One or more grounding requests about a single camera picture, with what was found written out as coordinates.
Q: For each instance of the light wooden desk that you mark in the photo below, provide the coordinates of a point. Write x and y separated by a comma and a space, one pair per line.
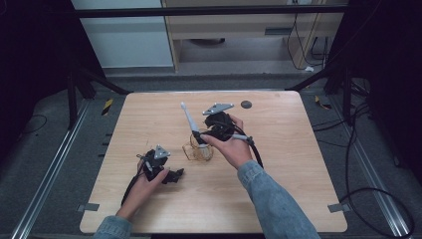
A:
232, 26

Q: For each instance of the clear glass mug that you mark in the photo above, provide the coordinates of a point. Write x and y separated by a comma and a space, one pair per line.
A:
199, 156

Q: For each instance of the dark round table grommet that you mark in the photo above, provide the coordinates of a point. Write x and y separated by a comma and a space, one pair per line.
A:
246, 104

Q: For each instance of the yellow black striped tape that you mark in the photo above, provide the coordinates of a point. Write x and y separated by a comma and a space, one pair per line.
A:
107, 107
322, 103

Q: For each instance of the dark curtain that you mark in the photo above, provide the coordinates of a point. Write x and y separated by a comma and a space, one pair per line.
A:
33, 66
394, 83

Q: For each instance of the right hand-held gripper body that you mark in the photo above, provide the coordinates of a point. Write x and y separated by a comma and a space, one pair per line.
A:
220, 127

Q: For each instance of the grey metal table bracket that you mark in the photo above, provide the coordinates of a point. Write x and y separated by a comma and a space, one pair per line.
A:
88, 207
338, 207

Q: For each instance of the white cabinet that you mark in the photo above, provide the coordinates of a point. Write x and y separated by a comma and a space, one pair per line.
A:
126, 43

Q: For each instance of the black metal stand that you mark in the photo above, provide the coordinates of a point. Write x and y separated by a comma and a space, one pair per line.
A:
72, 99
347, 96

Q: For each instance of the person's left hand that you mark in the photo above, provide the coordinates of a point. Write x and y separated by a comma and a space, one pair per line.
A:
141, 192

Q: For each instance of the white electric toothbrush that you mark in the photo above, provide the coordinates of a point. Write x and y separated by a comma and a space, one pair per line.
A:
191, 120

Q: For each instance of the small white plug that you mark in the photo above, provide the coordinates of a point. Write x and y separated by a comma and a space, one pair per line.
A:
309, 69

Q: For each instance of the aluminium floor rail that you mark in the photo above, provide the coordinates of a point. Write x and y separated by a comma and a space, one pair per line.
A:
375, 179
49, 172

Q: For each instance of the black horizontal frame bar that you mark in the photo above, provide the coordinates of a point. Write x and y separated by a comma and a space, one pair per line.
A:
199, 11

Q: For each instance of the person's right hand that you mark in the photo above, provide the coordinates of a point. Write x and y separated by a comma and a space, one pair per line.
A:
235, 151

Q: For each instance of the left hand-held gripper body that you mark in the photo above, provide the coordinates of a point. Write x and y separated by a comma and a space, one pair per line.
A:
156, 166

